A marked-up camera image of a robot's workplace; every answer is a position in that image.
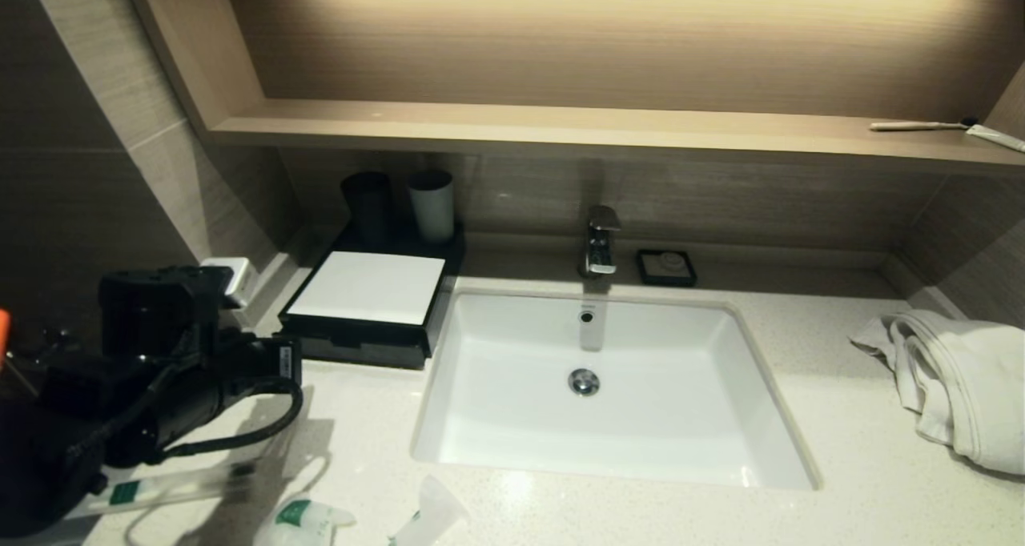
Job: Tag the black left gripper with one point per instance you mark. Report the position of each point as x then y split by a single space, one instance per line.
156 310

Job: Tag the black drawer of box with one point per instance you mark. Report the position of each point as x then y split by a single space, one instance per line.
368 350

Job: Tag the white packet green label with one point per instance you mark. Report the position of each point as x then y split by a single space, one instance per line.
308 522

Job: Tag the translucent packet small green print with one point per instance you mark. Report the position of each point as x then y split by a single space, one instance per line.
436 506

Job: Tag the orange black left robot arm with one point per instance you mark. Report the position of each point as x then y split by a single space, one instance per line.
48 450

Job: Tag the black box white lid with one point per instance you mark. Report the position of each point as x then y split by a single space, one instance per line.
372 286

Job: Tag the black cup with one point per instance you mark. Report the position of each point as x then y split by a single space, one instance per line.
368 206

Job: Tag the white cup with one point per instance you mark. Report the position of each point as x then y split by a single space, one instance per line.
432 208

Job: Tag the long clear toothbrush packet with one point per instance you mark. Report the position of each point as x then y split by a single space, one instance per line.
184 486

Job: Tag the chrome sink drain stopper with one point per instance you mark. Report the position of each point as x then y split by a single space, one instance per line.
584 382

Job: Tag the chrome faucet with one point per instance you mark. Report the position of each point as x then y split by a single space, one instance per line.
599 246

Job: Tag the black square soap dish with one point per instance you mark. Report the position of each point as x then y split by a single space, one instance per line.
643 270

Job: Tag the round grey soap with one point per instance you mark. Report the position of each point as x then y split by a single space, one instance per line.
666 264

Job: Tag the white rectangular sink basin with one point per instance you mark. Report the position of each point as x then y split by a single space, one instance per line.
681 418

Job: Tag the beige toothbrush black bristles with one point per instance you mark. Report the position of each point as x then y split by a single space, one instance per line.
913 126

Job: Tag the white crumpled towel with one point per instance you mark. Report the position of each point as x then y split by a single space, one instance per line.
961 386

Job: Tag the small white toothpaste tube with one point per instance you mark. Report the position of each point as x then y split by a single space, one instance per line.
997 137

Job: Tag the light wooden wall shelf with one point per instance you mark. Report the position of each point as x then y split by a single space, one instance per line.
560 126

